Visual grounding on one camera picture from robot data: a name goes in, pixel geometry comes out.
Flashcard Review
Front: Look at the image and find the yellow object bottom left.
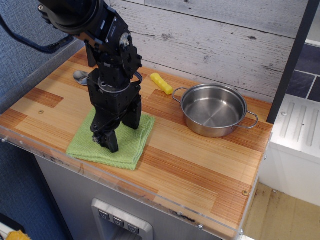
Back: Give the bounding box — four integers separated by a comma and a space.
6, 231, 31, 240

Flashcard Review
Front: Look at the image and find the stainless steel pot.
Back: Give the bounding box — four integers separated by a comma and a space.
172, 83, 259, 138

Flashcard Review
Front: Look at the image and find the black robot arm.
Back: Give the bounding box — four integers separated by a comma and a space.
38, 0, 143, 153

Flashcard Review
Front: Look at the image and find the dark shelf post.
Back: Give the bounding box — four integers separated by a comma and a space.
84, 40, 101, 68
266, 0, 320, 124

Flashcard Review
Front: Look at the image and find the green cloth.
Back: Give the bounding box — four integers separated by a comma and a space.
66, 108, 156, 171

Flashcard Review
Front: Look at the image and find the yellow plastic corn piece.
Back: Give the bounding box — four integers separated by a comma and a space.
150, 73, 174, 95

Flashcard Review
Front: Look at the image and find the dark right shelf post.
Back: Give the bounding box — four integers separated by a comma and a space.
266, 0, 320, 124

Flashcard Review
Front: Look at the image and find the silver dispenser button panel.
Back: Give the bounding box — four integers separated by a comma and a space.
91, 198, 154, 240

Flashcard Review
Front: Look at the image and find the dark left shelf post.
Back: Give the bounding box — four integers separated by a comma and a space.
84, 40, 101, 68

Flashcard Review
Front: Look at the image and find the blue handled metal spoon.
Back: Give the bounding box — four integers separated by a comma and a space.
73, 70, 89, 86

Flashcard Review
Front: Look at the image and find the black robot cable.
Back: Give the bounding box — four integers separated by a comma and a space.
0, 13, 76, 54

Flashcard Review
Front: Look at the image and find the white ribbed cabinet top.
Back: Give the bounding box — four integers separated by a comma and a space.
271, 94, 320, 158

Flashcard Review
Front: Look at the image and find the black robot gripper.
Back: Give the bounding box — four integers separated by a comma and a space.
88, 68, 143, 153

